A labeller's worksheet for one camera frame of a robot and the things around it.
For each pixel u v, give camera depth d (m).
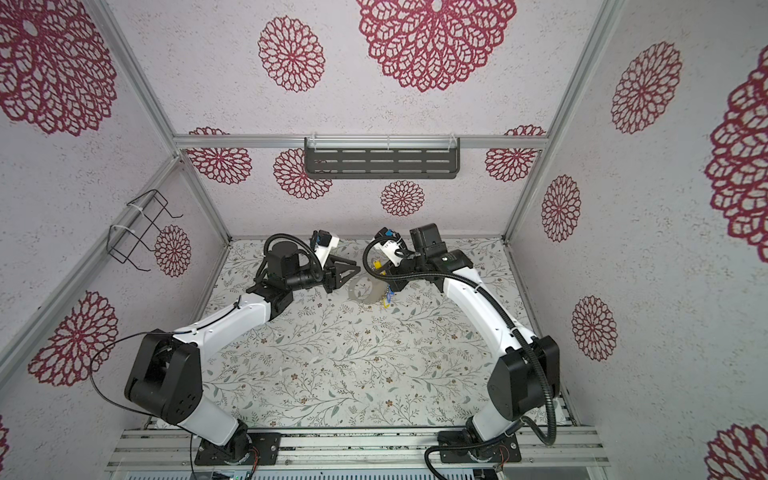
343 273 0.77
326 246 0.70
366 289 0.80
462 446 0.74
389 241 0.68
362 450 0.75
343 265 0.78
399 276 0.70
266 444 0.75
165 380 0.44
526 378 0.43
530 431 0.46
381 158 0.95
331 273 0.70
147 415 0.47
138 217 0.78
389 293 0.88
